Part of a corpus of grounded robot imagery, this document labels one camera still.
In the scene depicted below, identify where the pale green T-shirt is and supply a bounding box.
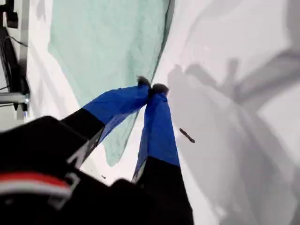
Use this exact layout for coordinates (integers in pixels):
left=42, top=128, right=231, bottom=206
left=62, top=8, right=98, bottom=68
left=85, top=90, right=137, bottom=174
left=46, top=0, right=176, bottom=167

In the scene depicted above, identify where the black cable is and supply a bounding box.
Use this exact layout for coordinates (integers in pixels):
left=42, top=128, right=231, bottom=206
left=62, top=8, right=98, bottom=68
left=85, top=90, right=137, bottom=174
left=0, top=35, right=30, bottom=94

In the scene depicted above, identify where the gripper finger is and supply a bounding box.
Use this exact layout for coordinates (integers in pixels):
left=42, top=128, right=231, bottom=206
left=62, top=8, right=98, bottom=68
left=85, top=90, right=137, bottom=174
left=131, top=82, right=195, bottom=225
left=60, top=75, right=151, bottom=169

